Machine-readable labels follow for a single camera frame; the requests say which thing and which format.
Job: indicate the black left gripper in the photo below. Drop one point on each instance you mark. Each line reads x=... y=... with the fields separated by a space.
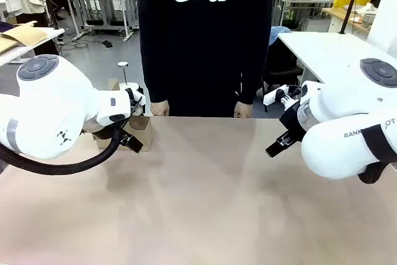
x=104 y=134

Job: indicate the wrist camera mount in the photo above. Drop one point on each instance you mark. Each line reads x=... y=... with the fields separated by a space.
x=287 y=96
x=134 y=100

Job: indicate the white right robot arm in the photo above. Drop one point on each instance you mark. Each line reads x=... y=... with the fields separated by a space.
x=341 y=113

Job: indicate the white side table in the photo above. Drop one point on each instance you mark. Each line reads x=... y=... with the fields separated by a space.
x=325 y=51

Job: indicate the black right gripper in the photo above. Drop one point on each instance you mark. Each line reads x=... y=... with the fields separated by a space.
x=293 y=117

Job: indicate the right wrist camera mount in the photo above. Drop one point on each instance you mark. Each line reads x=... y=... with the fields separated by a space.
x=287 y=96

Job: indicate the person's right hand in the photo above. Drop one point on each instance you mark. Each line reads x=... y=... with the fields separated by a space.
x=160 y=109

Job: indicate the person's left hand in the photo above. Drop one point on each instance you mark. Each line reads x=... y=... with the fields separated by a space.
x=244 y=110

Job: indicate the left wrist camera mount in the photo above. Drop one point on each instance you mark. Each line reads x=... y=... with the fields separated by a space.
x=134 y=100

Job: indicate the black chair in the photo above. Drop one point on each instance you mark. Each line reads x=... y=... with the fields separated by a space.
x=282 y=69

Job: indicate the white table with cardboard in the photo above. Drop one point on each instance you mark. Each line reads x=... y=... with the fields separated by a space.
x=18 y=47

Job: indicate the brown cardboard cup carrier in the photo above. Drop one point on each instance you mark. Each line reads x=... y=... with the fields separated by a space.
x=144 y=134

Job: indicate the brown cardboard sheet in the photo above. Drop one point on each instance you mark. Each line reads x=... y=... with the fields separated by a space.
x=21 y=35

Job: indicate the person in black clothes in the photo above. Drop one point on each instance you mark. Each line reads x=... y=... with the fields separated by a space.
x=204 y=44

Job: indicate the wooden background table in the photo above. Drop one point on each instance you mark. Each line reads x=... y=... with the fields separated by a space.
x=344 y=16

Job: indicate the black tripod pole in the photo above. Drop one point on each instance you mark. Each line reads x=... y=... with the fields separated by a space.
x=350 y=1

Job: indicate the metal rod with round top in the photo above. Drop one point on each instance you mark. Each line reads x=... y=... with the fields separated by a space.
x=123 y=69

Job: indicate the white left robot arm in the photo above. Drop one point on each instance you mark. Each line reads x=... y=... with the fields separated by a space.
x=46 y=106

